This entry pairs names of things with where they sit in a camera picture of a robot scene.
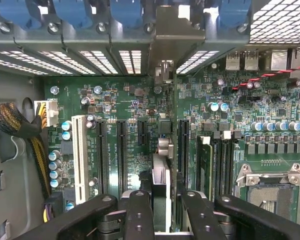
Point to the white PCI expansion slot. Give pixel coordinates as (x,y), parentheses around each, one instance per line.
(80,160)

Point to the blue card retention clip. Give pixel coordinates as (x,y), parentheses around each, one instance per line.
(233,12)
(126,12)
(72,12)
(15,12)

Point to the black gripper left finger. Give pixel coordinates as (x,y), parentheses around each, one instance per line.
(140,215)

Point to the long black expansion slot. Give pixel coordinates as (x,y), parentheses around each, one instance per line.
(184,150)
(101,157)
(122,157)

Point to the metal CPU socket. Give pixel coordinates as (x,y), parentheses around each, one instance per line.
(270,185)

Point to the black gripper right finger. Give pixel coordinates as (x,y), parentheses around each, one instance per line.
(200,217)

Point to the green motherboard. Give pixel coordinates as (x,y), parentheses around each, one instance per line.
(130,100)

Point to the silver USB port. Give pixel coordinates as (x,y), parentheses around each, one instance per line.
(233,61)
(251,61)

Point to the green RAM stick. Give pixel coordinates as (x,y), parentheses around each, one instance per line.
(205,167)

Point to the short black expansion slot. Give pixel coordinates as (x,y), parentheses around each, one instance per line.
(142,133)

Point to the white power connector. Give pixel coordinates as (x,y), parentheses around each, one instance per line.
(48,112)

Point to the grey metal PC case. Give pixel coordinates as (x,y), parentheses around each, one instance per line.
(12,82)

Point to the silver USB port block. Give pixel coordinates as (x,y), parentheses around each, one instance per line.
(279,60)

